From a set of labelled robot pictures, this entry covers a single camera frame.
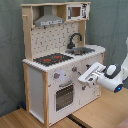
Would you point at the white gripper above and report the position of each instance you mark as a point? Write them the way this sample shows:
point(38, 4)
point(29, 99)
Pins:
point(89, 78)

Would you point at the white oven door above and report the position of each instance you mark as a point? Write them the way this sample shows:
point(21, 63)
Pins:
point(63, 97)

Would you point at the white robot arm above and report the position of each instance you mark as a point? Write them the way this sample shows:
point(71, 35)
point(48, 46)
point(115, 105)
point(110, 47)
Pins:
point(111, 77)

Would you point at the wooden toy kitchen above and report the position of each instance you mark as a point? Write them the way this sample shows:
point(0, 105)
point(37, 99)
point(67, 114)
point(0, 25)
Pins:
point(46, 40)

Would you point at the white cabinet door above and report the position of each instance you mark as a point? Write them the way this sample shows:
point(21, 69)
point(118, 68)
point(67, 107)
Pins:
point(89, 94)

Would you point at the right stove knob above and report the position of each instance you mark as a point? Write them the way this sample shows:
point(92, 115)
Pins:
point(74, 69)

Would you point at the stove knob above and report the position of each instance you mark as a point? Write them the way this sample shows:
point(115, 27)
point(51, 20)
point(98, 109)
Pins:
point(74, 69)
point(56, 75)

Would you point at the grey toy sink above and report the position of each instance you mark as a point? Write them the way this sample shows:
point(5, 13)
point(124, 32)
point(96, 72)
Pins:
point(79, 51)

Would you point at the left stove knob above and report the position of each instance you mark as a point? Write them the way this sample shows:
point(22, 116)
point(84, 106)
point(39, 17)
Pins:
point(56, 75)

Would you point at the black stovetop red burners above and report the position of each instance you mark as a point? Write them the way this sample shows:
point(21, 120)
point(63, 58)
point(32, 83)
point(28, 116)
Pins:
point(52, 59)

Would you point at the toy microwave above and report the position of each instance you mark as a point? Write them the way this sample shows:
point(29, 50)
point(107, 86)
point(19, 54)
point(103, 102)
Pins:
point(77, 11)

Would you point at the grey range hood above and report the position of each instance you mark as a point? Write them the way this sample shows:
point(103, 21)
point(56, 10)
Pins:
point(48, 18)

